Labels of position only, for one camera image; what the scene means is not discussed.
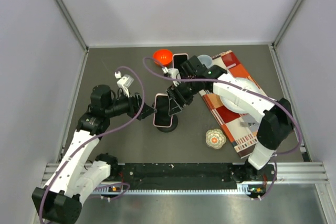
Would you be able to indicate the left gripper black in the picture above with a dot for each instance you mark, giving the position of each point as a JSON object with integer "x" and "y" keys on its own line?
{"x": 134, "y": 104}

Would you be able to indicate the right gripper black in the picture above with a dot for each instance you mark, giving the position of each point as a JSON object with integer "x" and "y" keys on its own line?
{"x": 176, "y": 88}

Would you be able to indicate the black round-base phone stand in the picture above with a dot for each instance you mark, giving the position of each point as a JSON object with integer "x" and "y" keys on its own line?
{"x": 172, "y": 127}

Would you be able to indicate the phone with pink case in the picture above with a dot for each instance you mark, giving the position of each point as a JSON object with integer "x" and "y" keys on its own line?
{"x": 178, "y": 60}

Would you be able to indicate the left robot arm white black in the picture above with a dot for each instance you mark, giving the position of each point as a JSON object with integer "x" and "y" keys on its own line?
{"x": 62, "y": 197}

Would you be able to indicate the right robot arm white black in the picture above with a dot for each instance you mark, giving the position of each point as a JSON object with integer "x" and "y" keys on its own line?
{"x": 274, "y": 117}

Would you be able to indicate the floral patterned small dish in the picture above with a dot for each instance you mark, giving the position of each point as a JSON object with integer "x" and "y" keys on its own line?
{"x": 215, "y": 139}

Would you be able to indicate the orange plastic bowl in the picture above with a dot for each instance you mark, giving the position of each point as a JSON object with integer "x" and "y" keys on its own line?
{"x": 164, "y": 56}

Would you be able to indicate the light blue mug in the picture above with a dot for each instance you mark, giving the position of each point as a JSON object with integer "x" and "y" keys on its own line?
{"x": 206, "y": 60}

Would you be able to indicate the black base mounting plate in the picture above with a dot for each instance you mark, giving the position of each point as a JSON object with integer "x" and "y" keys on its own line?
{"x": 179, "y": 176}

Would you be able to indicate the patterned orange placemat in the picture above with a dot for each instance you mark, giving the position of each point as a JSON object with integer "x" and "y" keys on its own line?
{"x": 243, "y": 139}

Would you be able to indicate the pink plastic utensil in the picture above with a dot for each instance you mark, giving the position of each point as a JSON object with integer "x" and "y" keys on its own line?
{"x": 231, "y": 66}

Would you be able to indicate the white paper plate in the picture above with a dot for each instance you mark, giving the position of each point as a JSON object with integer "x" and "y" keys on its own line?
{"x": 244, "y": 83}

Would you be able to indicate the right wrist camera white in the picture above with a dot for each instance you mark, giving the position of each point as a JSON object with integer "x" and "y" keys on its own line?
{"x": 172, "y": 73}

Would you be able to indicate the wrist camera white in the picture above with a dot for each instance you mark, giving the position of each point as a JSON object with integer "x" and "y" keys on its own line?
{"x": 124, "y": 82}
{"x": 172, "y": 73}

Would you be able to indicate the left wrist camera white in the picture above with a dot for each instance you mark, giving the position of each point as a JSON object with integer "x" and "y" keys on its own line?
{"x": 124, "y": 82}

